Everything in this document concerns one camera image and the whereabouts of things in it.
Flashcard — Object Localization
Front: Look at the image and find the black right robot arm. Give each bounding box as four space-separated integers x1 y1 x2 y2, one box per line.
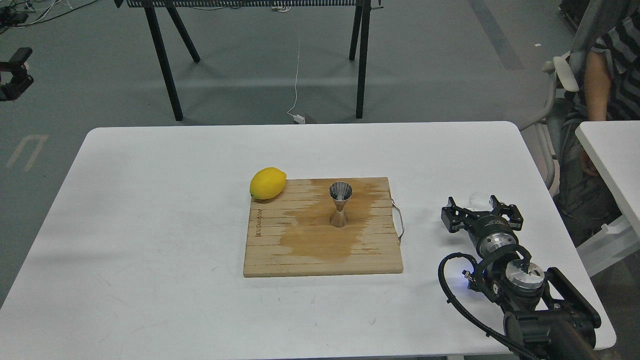
438 196 602 360

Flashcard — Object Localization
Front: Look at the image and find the steel jigger measuring cup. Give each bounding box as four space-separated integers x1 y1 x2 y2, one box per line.
329 181 354 228

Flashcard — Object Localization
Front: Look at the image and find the black metal table frame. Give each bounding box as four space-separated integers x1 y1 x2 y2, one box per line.
114 0 384 123

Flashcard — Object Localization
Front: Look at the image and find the white office chair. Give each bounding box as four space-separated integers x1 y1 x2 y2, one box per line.
518 0 640 188

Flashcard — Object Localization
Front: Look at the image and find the person in striped shirt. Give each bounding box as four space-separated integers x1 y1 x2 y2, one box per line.
553 9 640 246

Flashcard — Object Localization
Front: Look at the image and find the floor cables bundle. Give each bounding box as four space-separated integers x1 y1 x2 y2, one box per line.
0 0 101 31

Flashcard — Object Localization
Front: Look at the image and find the white cable with plug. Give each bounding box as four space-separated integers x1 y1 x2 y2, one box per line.
287 40 307 125

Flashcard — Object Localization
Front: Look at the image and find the clear glass cup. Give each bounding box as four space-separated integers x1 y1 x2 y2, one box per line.
466 191 493 212

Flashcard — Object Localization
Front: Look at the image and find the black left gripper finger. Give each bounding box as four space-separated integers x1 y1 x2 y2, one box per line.
0 47 34 101

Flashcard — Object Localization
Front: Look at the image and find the wooden cutting board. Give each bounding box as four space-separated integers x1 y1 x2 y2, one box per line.
243 177 403 278

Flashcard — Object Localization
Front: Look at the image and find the yellow lemon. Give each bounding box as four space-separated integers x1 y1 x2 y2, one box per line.
249 167 287 200

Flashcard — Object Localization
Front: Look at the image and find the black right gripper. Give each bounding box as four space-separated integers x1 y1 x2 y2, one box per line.
441 194 524 258

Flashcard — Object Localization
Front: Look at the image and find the white side table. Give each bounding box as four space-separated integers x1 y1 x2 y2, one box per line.
575 120 640 233

